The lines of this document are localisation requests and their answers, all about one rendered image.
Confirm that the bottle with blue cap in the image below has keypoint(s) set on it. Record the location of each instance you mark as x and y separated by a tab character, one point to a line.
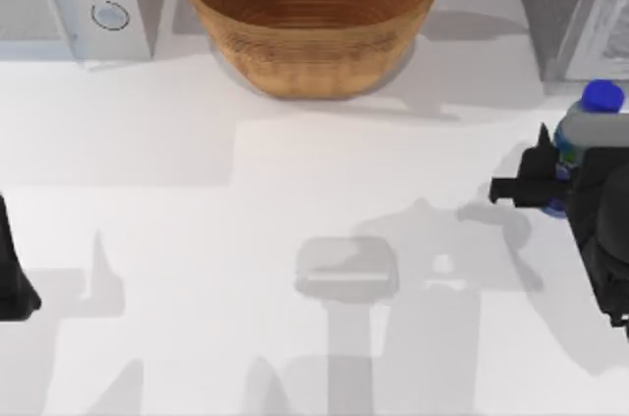
602	96

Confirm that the grey cabinet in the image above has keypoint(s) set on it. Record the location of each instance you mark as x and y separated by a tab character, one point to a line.
545	8

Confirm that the brown woven basket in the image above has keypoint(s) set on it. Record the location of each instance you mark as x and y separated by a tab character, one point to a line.
314	52

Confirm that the pale microwave oven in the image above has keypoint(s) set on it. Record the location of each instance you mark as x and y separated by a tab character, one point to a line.
140	3

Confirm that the round microwave knob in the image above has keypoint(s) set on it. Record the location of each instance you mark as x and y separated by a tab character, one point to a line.
110	15

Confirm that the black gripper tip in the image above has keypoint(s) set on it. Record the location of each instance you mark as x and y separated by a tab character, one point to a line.
15	278

